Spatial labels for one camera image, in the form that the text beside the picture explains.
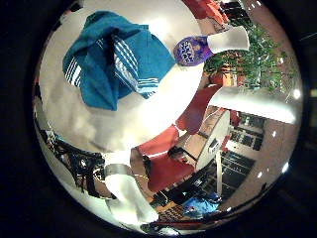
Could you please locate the purple spray bottle white top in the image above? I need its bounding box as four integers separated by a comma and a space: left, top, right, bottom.
172, 25, 251, 67

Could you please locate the green leafy plant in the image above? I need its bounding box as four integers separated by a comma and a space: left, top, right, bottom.
203, 19, 299, 94

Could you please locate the bright red chair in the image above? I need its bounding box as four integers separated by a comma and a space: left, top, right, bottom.
136, 125, 196, 193

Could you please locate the long white table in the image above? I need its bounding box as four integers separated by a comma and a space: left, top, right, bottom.
208, 86, 298, 125

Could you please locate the black shelving unit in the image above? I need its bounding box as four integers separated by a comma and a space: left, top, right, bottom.
211, 112, 266, 199

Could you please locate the blue cloth with white stripes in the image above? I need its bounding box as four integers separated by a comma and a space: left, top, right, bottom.
61, 10, 176, 112

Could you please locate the blue bag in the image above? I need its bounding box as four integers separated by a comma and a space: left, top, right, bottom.
182, 194, 223, 216

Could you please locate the orange plant pot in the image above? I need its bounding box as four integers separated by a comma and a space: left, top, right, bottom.
211, 67, 246, 87

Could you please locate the orange red chair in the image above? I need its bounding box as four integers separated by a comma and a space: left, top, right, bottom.
182, 0, 230, 25

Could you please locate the black cable bundle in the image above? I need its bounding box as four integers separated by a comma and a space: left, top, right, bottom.
46, 130, 112, 200

